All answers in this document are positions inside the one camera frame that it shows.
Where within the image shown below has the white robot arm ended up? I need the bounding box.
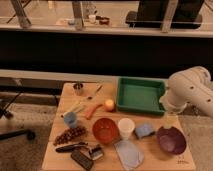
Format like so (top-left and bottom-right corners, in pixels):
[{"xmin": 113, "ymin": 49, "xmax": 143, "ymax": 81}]
[{"xmin": 159, "ymin": 66, "xmax": 213, "ymax": 129}]

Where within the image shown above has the green plastic tray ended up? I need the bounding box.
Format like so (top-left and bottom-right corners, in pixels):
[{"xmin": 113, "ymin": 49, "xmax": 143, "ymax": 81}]
[{"xmin": 116, "ymin": 77, "xmax": 165, "ymax": 116}]

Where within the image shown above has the purple bowl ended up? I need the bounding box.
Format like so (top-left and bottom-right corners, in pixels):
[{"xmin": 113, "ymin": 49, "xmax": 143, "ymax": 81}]
[{"xmin": 156, "ymin": 127, "xmax": 187, "ymax": 155}]

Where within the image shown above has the blue sponge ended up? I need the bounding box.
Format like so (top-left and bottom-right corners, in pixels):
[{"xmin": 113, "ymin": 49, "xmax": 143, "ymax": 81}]
[{"xmin": 135, "ymin": 123, "xmax": 155, "ymax": 139}]

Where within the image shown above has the white cup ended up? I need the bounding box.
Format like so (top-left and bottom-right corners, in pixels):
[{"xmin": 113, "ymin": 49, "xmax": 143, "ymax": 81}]
[{"xmin": 118, "ymin": 118, "xmax": 135, "ymax": 140}]

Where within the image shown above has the light blue cloth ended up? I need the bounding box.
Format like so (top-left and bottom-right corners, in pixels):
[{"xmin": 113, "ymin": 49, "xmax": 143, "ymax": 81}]
[{"xmin": 114, "ymin": 140, "xmax": 144, "ymax": 171}]

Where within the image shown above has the yellow red apple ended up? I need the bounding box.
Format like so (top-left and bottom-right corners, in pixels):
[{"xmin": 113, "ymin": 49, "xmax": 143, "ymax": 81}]
[{"xmin": 104, "ymin": 99, "xmax": 115, "ymax": 112}]

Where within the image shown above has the orange bowl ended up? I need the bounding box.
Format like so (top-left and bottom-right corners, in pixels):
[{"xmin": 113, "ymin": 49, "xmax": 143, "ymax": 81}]
[{"xmin": 92, "ymin": 118, "xmax": 119, "ymax": 144}]

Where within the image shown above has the orange carrot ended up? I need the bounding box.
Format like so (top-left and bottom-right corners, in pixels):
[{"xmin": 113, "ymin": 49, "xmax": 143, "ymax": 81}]
[{"xmin": 85, "ymin": 104, "xmax": 102, "ymax": 120}]

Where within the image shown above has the metal spoon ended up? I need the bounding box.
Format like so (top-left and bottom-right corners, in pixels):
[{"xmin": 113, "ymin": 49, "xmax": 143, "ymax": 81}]
[{"xmin": 87, "ymin": 85, "xmax": 103, "ymax": 100}]

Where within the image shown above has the small black white brush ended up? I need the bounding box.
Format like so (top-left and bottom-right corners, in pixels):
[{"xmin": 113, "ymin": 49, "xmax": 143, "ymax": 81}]
[{"xmin": 89, "ymin": 145, "xmax": 104, "ymax": 160}]

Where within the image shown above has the bunch of dark grapes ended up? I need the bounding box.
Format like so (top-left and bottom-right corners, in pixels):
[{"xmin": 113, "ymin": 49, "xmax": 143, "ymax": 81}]
[{"xmin": 53, "ymin": 126, "xmax": 87, "ymax": 146}]

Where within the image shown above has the black rectangular block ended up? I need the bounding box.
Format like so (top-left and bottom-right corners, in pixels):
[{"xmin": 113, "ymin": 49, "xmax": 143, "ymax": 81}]
[{"xmin": 71, "ymin": 150, "xmax": 94, "ymax": 171}]

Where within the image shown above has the small metal cup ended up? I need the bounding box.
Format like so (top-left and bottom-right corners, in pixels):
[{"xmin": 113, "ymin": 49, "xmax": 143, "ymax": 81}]
[{"xmin": 73, "ymin": 82, "xmax": 83, "ymax": 96}]

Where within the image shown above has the blue cup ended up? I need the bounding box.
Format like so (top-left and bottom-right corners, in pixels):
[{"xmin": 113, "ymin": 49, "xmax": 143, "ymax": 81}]
[{"xmin": 64, "ymin": 112, "xmax": 77, "ymax": 128}]

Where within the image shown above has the black office chair base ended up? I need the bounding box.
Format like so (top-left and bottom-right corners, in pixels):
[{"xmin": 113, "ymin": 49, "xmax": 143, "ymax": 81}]
[{"xmin": 0, "ymin": 92, "xmax": 36, "ymax": 141}]

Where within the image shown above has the black handled knife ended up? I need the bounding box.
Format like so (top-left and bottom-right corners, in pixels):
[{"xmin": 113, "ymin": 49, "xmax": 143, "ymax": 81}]
[{"xmin": 55, "ymin": 142, "xmax": 88, "ymax": 153}]

